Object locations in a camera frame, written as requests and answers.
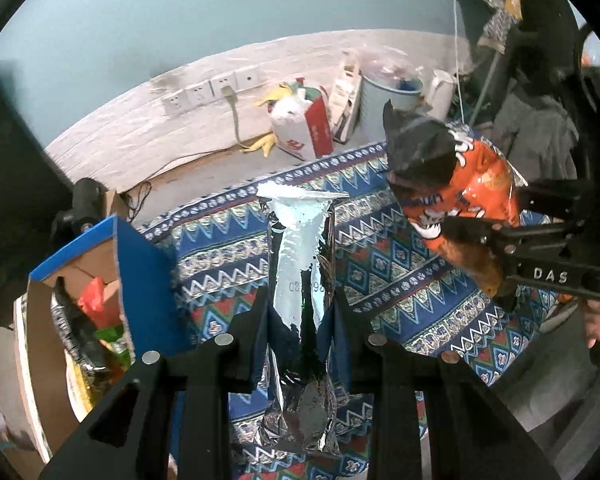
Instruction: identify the silver snack packet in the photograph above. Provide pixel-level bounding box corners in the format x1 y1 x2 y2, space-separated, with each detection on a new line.
256 182 352 458

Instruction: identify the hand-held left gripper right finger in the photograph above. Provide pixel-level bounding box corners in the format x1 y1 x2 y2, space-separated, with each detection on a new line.
329 284 562 480

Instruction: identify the white cardboard package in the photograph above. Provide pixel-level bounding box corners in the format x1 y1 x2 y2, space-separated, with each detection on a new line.
330 51 364 142

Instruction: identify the orange black snack bag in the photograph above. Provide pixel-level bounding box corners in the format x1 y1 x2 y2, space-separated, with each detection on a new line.
382 100 529 299

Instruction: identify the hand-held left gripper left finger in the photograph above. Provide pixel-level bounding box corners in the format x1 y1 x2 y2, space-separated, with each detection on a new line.
40 286 272 480

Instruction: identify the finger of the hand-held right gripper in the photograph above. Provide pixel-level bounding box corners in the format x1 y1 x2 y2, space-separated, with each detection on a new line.
521 177 600 225
442 214 588 281

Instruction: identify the red fries snack bag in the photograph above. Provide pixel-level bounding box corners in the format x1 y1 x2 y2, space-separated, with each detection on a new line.
76 276 122 332

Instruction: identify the red white shopping bag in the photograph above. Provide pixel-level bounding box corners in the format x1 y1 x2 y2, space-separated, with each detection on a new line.
271 85 334 162

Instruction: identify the blue patterned blanket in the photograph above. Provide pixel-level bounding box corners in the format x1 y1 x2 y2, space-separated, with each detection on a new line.
137 125 581 480

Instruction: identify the black white patterned snack packet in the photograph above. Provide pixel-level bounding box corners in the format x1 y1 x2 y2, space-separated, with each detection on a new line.
51 280 108 373

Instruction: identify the banana peel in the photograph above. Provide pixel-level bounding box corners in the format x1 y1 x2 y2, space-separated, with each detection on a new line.
241 134 277 157
256 84 295 109

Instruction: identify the grey power cable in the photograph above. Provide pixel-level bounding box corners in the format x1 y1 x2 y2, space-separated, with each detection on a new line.
125 87 261 211

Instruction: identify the white kettle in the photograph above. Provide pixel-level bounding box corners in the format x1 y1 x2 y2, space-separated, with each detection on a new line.
424 68 457 122

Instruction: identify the green snack bag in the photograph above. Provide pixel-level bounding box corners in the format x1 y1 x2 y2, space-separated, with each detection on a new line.
94 324 134 372

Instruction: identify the light blue bin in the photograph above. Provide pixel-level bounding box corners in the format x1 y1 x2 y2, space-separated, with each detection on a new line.
357 70 424 143

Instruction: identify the white cord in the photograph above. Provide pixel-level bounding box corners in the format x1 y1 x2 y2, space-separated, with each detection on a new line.
446 0 466 118

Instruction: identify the blue cardboard box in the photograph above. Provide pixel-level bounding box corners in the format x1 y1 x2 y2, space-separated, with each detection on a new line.
12 214 192 467

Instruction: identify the brown cardboard box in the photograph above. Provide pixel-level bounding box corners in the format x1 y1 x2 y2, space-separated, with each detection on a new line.
102 189 129 222

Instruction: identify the grey cloth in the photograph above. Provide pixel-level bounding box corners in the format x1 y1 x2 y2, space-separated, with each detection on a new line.
494 87 579 182

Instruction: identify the black device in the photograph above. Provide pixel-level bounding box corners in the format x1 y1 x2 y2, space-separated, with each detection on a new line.
49 177 109 247

